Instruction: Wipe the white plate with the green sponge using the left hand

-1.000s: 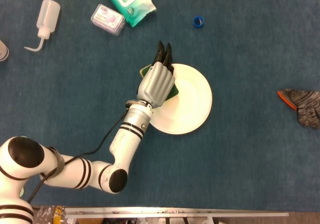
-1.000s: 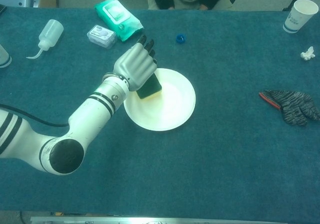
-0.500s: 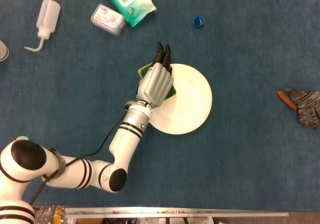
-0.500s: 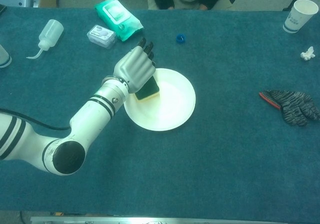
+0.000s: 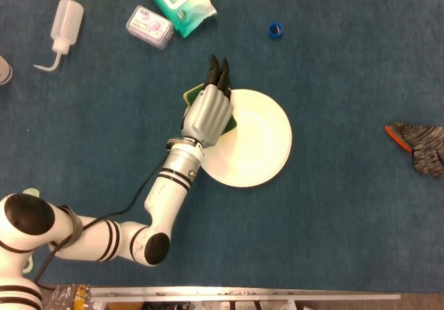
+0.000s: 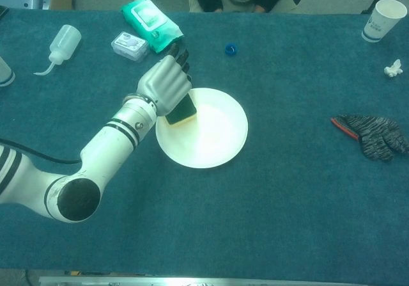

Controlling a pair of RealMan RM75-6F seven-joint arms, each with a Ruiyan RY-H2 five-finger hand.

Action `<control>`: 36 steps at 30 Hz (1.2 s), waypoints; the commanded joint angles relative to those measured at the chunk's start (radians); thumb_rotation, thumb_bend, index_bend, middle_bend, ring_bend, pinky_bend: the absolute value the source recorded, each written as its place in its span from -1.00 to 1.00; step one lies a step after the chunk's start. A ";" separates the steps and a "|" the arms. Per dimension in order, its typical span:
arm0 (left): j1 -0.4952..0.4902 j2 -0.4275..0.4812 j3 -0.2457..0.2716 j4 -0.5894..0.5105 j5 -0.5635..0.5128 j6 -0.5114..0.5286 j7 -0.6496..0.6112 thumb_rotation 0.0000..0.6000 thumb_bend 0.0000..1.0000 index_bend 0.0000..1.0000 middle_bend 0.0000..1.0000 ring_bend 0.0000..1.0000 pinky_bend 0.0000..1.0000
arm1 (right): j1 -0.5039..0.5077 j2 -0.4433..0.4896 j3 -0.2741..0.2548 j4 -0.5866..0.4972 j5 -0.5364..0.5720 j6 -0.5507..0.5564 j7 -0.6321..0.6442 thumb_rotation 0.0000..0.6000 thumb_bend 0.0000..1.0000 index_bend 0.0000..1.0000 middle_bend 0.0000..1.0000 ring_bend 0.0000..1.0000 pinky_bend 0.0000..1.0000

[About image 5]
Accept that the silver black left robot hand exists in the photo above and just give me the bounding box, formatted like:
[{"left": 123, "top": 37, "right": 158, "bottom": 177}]
[{"left": 180, "top": 54, "right": 237, "bottom": 149}]

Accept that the green and yellow sponge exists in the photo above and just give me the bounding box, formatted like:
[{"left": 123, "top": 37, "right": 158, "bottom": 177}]
[{"left": 182, "top": 83, "right": 239, "bottom": 135}]

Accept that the white round plate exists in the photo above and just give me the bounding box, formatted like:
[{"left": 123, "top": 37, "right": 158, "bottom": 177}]
[{"left": 200, "top": 88, "right": 293, "bottom": 189}]

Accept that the blue bottle cap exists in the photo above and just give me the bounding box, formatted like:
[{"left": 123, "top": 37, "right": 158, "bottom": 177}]
[{"left": 267, "top": 21, "right": 285, "bottom": 40}]

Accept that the clear plastic swab box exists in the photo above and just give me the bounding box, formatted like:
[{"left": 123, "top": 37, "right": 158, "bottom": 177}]
[{"left": 125, "top": 5, "right": 174, "bottom": 51}]

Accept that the green wet wipes pack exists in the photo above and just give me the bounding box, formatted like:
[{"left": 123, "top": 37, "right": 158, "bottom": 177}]
[{"left": 135, "top": 0, "right": 218, "bottom": 39}]

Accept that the translucent white squeeze bottle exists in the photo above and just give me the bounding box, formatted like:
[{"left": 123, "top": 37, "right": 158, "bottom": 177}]
[{"left": 33, "top": 0, "right": 85, "bottom": 72}]

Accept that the teal table cloth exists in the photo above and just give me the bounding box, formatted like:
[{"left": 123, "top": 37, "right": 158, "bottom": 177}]
[{"left": 0, "top": 0, "right": 444, "bottom": 294}]

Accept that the white cup blue rim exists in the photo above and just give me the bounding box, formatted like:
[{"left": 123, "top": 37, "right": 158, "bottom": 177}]
[{"left": 0, "top": 55, "right": 14, "bottom": 86}]

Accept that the grey striped knit glove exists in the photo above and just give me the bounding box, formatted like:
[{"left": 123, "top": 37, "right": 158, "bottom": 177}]
[{"left": 384, "top": 122, "right": 444, "bottom": 180}]

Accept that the clear plastic bag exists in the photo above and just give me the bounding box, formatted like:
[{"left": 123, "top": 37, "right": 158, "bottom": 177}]
[{"left": 41, "top": 284, "right": 93, "bottom": 310}]

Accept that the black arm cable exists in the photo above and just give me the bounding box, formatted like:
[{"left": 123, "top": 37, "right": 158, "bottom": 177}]
[{"left": 33, "top": 157, "right": 167, "bottom": 286}]

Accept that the aluminium frame rail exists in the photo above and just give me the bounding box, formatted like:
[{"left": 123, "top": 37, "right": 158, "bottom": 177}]
[{"left": 89, "top": 285, "right": 402, "bottom": 310}]

